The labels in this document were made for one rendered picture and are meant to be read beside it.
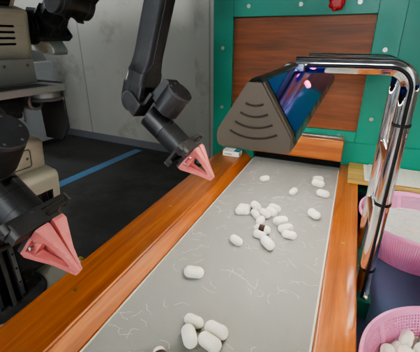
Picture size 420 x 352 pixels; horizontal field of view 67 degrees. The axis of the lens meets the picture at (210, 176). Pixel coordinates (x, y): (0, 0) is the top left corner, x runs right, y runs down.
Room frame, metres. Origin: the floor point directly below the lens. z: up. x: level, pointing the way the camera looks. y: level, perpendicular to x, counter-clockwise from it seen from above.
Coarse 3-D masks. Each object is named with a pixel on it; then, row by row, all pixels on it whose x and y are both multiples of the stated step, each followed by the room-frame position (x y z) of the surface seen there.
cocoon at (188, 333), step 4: (188, 324) 0.35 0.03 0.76; (184, 328) 0.34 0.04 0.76; (188, 328) 0.34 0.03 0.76; (192, 328) 0.34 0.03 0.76; (184, 332) 0.33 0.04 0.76; (188, 332) 0.33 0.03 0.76; (192, 332) 0.33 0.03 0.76; (184, 336) 0.33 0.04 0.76; (188, 336) 0.33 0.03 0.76; (192, 336) 0.33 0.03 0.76; (196, 336) 0.33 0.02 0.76; (184, 340) 0.32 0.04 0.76; (188, 340) 0.32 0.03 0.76; (192, 340) 0.32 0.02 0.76; (196, 340) 0.32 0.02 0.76; (184, 344) 0.32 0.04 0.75; (188, 344) 0.32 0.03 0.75; (192, 344) 0.32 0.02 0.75; (196, 344) 0.32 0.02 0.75; (188, 348) 0.32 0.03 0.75; (192, 348) 0.32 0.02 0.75
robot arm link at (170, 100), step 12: (168, 84) 0.69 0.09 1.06; (180, 84) 0.72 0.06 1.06; (132, 96) 0.72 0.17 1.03; (156, 96) 0.71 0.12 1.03; (168, 96) 0.68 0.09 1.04; (180, 96) 0.67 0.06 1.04; (132, 108) 0.72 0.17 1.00; (144, 108) 0.72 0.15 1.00; (168, 108) 0.68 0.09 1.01; (180, 108) 0.68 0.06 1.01
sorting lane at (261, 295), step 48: (240, 192) 0.83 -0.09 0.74; (288, 192) 0.83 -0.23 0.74; (192, 240) 0.59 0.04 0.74; (288, 240) 0.59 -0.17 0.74; (144, 288) 0.44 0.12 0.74; (192, 288) 0.44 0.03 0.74; (240, 288) 0.44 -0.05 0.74; (288, 288) 0.44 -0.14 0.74; (96, 336) 0.34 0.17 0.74; (144, 336) 0.34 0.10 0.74; (240, 336) 0.34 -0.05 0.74; (288, 336) 0.34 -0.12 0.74
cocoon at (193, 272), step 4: (184, 268) 0.48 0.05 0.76; (188, 268) 0.47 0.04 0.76; (192, 268) 0.47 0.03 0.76; (196, 268) 0.47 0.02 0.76; (200, 268) 0.47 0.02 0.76; (184, 272) 0.47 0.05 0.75; (188, 272) 0.47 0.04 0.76; (192, 272) 0.47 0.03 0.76; (196, 272) 0.46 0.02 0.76; (200, 272) 0.47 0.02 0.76; (188, 276) 0.47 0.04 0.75; (192, 276) 0.46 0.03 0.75; (196, 276) 0.46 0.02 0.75; (200, 276) 0.46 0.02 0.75
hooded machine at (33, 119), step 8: (32, 56) 3.70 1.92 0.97; (40, 56) 3.79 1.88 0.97; (40, 64) 3.69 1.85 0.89; (48, 64) 3.77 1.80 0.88; (40, 72) 3.67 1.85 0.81; (48, 72) 3.75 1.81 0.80; (24, 112) 3.42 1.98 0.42; (32, 112) 3.50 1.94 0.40; (40, 112) 3.58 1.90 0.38; (24, 120) 3.38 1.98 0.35; (32, 120) 3.48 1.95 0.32; (40, 120) 3.57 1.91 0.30; (32, 128) 3.46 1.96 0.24; (40, 128) 3.55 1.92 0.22; (40, 136) 3.53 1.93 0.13
